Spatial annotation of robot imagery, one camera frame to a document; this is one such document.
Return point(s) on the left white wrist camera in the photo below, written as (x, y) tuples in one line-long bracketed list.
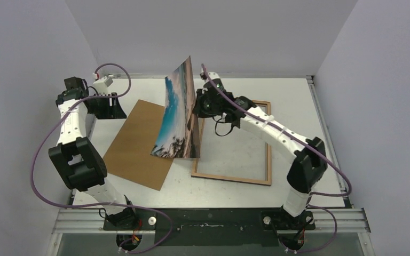
[(101, 84)]

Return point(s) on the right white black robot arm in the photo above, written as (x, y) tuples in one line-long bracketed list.
[(305, 155)]

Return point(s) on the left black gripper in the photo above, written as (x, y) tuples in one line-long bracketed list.
[(112, 112)]

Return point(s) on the brown backing board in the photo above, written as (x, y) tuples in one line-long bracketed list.
[(129, 155)]

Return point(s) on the wooden picture frame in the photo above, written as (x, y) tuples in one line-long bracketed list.
[(237, 157)]

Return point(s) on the aluminium front rail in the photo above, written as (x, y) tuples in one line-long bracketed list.
[(88, 221)]

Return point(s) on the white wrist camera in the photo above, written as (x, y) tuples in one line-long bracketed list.
[(101, 84), (210, 79)]

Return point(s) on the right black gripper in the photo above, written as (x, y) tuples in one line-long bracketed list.
[(200, 104)]

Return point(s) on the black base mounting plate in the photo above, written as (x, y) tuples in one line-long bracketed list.
[(226, 236)]

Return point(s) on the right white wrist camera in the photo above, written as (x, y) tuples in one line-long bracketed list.
[(210, 79)]

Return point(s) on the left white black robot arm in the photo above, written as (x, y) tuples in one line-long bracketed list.
[(77, 161)]

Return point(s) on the beach landscape photo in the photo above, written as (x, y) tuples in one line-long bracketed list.
[(179, 135)]

